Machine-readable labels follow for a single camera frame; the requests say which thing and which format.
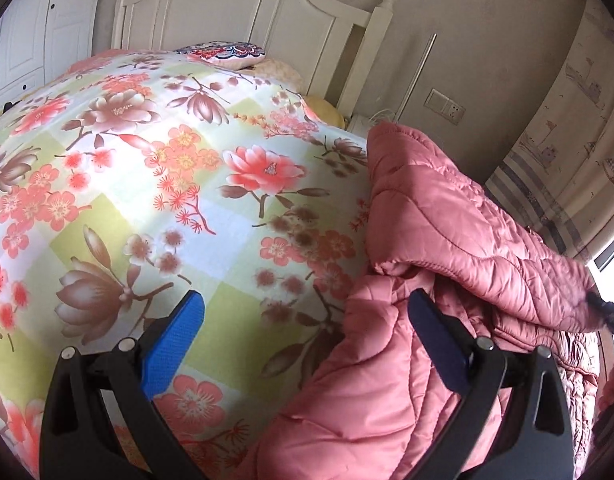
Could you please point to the floral printed blanket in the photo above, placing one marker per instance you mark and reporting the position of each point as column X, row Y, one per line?
column 137, row 185

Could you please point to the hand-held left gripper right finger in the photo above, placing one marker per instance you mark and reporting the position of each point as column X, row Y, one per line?
column 437, row 340

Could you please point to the wall socket panel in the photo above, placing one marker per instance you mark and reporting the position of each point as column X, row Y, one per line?
column 444, row 106

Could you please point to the beige pillow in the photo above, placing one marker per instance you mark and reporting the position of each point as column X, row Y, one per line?
column 282, row 72

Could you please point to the white nightstand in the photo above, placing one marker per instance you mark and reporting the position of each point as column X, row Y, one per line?
column 359, row 122

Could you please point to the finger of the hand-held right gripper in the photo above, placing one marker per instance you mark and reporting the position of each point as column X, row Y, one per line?
column 599, row 307

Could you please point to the patterned decorative pillow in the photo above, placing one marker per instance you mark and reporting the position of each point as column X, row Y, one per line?
column 227, row 54

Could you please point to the yellow pillow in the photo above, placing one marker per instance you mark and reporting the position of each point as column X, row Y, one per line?
column 327, row 110

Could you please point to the pink quilted jacket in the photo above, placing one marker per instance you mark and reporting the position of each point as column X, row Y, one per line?
column 387, row 360

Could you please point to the ship printed curtain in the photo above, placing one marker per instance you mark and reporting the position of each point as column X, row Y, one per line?
column 577, row 135

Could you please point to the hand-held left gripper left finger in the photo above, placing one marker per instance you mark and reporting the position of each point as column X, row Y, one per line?
column 172, row 345

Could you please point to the white wardrobe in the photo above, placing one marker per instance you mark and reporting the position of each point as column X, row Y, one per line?
column 32, row 35

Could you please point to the white wooden headboard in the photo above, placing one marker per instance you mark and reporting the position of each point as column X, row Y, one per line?
column 237, row 5

